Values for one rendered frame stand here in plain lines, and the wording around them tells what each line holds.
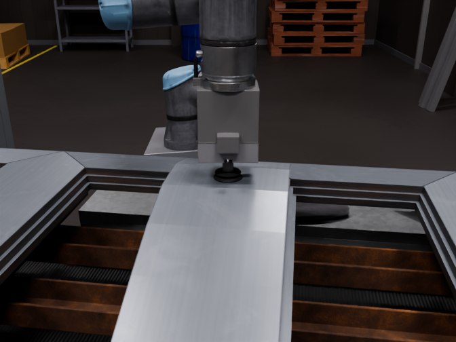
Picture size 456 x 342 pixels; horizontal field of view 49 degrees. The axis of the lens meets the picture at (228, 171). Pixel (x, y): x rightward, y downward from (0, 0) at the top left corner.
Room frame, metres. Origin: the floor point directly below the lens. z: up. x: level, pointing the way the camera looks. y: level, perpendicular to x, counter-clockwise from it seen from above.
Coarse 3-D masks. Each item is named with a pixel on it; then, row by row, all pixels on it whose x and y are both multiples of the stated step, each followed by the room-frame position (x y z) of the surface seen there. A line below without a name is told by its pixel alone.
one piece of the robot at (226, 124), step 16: (208, 80) 0.66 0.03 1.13; (256, 80) 0.71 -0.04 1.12; (208, 96) 0.65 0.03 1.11; (224, 96) 0.65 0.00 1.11; (240, 96) 0.65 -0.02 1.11; (256, 96) 0.65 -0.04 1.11; (208, 112) 0.65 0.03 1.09; (224, 112) 0.65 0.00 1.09; (240, 112) 0.65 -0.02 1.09; (256, 112) 0.65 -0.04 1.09; (208, 128) 0.65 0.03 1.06; (224, 128) 0.65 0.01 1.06; (240, 128) 0.65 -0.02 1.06; (256, 128) 0.65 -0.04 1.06; (208, 144) 0.65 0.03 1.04; (224, 144) 0.63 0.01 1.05; (240, 144) 0.65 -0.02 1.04; (256, 144) 0.65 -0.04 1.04; (208, 160) 0.65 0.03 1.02; (224, 160) 0.62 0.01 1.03; (240, 160) 0.65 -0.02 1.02; (256, 160) 0.65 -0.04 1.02
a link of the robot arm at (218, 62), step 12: (204, 48) 0.66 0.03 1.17; (216, 48) 0.64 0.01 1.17; (228, 48) 0.64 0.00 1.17; (240, 48) 0.64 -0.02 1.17; (252, 48) 0.66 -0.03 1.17; (204, 60) 0.66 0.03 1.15; (216, 60) 0.64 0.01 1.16; (228, 60) 0.64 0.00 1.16; (240, 60) 0.64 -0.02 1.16; (252, 60) 0.66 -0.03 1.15; (204, 72) 0.66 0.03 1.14; (216, 72) 0.64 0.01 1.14; (228, 72) 0.64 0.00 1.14; (240, 72) 0.64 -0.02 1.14; (252, 72) 0.66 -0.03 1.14
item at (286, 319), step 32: (64, 192) 0.90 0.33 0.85; (288, 192) 0.88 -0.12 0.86; (320, 192) 0.93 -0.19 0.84; (352, 192) 0.92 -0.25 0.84; (384, 192) 0.91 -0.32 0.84; (416, 192) 0.91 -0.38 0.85; (32, 224) 0.77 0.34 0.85; (288, 224) 0.78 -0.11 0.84; (0, 256) 0.67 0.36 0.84; (288, 256) 0.67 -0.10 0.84; (448, 256) 0.68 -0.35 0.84; (288, 288) 0.61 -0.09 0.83; (288, 320) 0.54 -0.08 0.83
